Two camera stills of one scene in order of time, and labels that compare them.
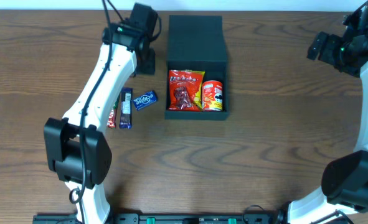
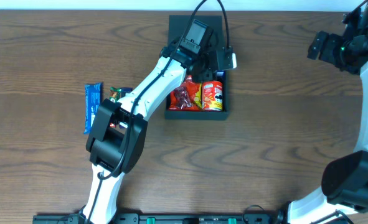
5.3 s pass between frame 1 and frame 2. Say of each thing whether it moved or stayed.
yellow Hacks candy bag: stayed
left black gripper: moved
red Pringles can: stayed
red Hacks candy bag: stayed
